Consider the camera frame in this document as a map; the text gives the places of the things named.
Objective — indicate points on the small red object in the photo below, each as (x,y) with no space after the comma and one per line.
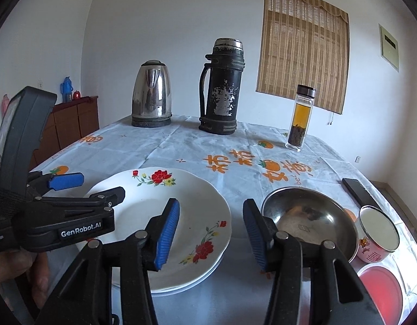
(76,95)

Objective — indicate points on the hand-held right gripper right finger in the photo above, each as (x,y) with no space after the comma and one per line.
(254,233)

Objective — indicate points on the blue thermos jug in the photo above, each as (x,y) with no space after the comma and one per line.
(66,89)

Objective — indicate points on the stainless steel electric kettle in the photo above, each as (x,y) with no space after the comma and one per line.
(151,91)

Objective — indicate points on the person's left hand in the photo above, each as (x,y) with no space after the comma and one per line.
(15,267)

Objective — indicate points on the red flower white plate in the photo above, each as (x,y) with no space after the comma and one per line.
(144,210)

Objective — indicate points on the white wall panel box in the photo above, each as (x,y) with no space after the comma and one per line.
(389,47)

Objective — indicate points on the glass tea bottle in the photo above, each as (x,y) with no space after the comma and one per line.
(300,118)

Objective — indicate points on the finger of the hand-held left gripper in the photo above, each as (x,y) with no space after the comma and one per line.
(107,196)
(66,180)

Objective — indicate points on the pink bottle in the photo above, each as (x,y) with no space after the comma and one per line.
(5,105)

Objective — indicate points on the worn black thermos flask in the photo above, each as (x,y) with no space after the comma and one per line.
(223,88)

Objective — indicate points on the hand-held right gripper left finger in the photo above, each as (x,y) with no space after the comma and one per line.
(167,233)

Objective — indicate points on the red plastic bowl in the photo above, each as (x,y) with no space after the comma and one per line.
(381,291)

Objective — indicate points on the wooden sideboard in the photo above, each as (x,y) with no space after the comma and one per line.
(69,122)

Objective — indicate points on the stainless steel bowl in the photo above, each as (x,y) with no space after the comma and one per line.
(296,216)

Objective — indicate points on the black smartphone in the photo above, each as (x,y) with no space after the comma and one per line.
(360,193)

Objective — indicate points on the bamboo window blind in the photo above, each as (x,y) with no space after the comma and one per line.
(303,47)

